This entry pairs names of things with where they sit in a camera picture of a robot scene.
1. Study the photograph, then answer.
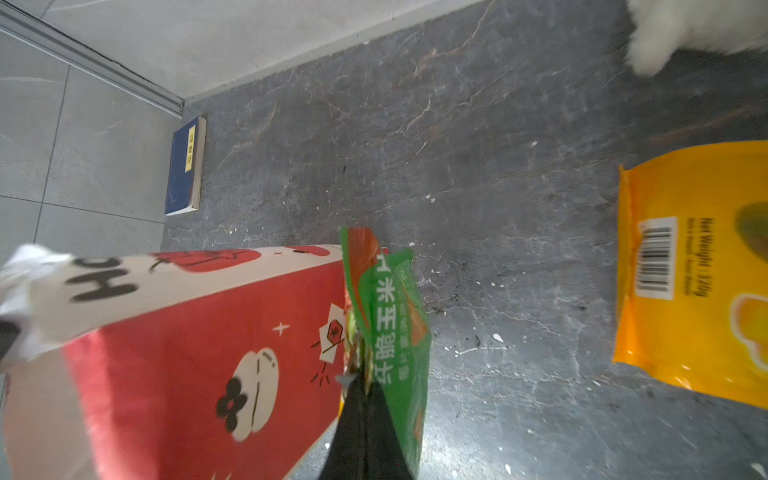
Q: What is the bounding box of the green snack bag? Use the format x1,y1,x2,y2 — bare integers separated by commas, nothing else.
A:
341,227,431,479

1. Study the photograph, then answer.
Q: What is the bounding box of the red white paper gift bag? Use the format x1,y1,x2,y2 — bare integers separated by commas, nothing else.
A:
1,245,355,479

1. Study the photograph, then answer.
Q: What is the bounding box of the white plush teddy bear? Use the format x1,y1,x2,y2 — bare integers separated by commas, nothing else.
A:
625,0,767,77

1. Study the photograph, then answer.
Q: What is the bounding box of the blue book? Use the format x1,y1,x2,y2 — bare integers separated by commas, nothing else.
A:
165,116,207,216

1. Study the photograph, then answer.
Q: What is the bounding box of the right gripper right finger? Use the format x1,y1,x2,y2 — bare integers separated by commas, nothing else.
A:
367,382,413,480

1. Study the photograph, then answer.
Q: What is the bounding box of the yellow snack bag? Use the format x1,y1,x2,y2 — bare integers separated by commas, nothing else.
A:
613,141,767,408

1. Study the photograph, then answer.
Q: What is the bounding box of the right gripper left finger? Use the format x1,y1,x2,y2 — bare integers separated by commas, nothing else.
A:
319,372,368,480

